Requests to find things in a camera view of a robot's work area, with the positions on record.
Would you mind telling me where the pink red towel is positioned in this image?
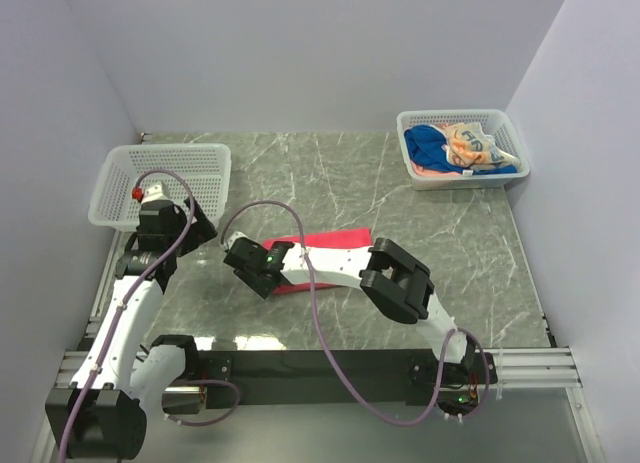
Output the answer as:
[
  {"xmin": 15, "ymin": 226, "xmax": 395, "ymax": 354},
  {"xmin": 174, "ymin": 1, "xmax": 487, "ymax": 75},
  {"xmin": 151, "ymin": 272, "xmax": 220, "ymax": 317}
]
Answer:
[{"xmin": 273, "ymin": 227, "xmax": 373, "ymax": 295}]

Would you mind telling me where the beige patterned towel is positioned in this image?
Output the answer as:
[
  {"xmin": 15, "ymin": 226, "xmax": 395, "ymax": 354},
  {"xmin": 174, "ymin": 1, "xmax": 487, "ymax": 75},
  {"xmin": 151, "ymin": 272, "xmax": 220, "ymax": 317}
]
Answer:
[{"xmin": 441, "ymin": 122, "xmax": 521, "ymax": 174}]

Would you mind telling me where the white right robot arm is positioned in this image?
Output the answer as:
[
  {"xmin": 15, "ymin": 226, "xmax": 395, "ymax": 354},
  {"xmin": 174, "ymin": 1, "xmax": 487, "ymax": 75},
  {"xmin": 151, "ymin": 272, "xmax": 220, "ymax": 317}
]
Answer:
[{"xmin": 224, "ymin": 232, "xmax": 476, "ymax": 387}]

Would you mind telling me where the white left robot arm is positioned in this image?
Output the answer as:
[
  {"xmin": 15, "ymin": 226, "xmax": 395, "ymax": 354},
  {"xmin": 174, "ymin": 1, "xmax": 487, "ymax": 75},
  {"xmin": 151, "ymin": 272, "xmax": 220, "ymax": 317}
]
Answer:
[{"xmin": 45, "ymin": 197, "xmax": 217, "ymax": 462}]

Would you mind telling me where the white basket with towels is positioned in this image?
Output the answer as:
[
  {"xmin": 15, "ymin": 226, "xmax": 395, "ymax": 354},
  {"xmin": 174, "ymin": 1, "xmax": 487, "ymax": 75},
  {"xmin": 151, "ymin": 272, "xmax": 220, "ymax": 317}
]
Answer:
[{"xmin": 397, "ymin": 109, "xmax": 530, "ymax": 191}]

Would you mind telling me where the empty white plastic basket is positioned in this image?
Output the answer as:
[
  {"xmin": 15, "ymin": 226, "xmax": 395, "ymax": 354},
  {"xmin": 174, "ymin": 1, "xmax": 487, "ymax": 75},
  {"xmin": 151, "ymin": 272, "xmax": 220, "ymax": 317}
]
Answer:
[{"xmin": 88, "ymin": 143, "xmax": 231, "ymax": 232}]

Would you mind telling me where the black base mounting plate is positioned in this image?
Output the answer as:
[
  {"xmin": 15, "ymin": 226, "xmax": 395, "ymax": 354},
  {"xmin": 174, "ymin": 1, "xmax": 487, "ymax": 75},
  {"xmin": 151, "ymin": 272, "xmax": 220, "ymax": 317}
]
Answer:
[{"xmin": 199, "ymin": 348, "xmax": 496, "ymax": 414}]

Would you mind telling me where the peach orange towel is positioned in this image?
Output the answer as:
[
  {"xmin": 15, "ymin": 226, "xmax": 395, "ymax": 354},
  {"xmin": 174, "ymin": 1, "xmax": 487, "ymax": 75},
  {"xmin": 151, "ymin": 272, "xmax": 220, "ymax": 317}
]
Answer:
[{"xmin": 412, "ymin": 164, "xmax": 457, "ymax": 178}]

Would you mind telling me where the blue towel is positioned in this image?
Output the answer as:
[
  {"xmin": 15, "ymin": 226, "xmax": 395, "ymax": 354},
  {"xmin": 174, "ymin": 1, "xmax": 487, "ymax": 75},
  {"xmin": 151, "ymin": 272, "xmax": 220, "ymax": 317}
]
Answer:
[{"xmin": 404, "ymin": 125, "xmax": 520, "ymax": 176}]

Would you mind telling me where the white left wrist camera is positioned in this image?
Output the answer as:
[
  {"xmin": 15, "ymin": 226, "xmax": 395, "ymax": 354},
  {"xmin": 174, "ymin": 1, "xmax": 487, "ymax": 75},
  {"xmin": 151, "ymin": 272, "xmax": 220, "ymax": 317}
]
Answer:
[{"xmin": 131, "ymin": 181, "xmax": 173, "ymax": 205}]

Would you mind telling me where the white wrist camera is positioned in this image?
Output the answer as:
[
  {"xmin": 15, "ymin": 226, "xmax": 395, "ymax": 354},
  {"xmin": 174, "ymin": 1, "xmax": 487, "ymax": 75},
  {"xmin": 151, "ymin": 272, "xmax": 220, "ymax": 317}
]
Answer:
[
  {"xmin": 131, "ymin": 181, "xmax": 173, "ymax": 205},
  {"xmin": 220, "ymin": 231, "xmax": 247, "ymax": 252}
]

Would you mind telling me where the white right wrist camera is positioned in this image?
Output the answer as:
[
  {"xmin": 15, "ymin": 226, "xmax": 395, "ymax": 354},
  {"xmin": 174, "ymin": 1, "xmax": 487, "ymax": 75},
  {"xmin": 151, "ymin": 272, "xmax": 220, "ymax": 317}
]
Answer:
[{"xmin": 220, "ymin": 231, "xmax": 247, "ymax": 252}]

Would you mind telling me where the aluminium rail frame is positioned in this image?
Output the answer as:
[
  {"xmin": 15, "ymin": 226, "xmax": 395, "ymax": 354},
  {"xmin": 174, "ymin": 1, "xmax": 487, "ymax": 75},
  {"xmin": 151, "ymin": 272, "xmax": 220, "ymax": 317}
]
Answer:
[{"xmin": 29, "ymin": 346, "xmax": 609, "ymax": 463}]

